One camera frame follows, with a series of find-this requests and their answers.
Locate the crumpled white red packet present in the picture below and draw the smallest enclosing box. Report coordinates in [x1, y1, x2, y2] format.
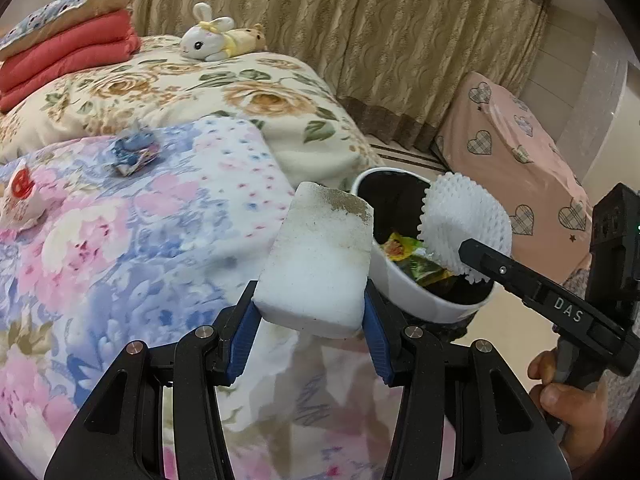
[0, 160, 44, 232]

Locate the white sponge block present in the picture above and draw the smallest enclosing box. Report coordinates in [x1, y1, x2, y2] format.
[251, 182, 375, 339]

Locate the beige rose print blanket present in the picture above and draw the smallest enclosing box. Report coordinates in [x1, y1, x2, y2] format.
[0, 35, 386, 192]

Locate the pink heart print cover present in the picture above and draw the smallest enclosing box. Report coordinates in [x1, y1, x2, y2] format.
[432, 71, 594, 283]

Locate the pastel floral blanket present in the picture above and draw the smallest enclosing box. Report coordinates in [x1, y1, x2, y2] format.
[0, 115, 457, 480]

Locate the white round trash bin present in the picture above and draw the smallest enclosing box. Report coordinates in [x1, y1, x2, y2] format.
[350, 167, 497, 346]

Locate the beige patterned curtain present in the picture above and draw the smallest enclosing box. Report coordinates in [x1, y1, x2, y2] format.
[80, 0, 551, 153]

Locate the white plush bunny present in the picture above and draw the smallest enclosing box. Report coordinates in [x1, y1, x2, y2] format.
[180, 2, 236, 62]

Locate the red folded quilt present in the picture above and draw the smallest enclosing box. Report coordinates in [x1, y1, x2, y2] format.
[0, 10, 142, 113]

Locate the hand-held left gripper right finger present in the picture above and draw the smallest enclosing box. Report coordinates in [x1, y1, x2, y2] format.
[362, 282, 571, 480]

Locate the blue patterned pillow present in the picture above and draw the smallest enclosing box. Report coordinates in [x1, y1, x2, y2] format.
[0, 0, 142, 61]

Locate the blue crumpled wrapper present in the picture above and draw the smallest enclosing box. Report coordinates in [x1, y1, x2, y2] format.
[109, 120, 162, 177]

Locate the yellow plush bear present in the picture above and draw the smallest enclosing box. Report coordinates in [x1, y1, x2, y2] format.
[225, 23, 267, 57]

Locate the white foam fruit net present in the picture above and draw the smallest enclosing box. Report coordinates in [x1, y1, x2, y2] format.
[416, 171, 513, 286]

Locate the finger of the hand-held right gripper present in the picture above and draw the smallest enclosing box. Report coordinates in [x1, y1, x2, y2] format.
[458, 239, 540, 307]

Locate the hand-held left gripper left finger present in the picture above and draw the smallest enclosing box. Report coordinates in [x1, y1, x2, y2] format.
[44, 280, 263, 480]

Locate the person's right hand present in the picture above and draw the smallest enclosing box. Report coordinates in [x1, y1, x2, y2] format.
[527, 347, 622, 461]

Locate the yellow snack wrapper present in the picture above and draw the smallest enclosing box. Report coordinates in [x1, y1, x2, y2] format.
[381, 230, 454, 288]

